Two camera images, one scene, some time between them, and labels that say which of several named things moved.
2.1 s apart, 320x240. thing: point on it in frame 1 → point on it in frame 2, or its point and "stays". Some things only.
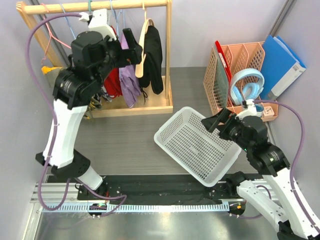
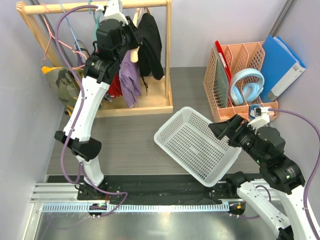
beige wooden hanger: (141, 55) → (134, 54)
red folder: (224, 60) stays
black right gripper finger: (212, 122) → (222, 129)
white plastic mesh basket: (210, 155) stays
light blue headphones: (240, 93) stays
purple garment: (130, 87) stays
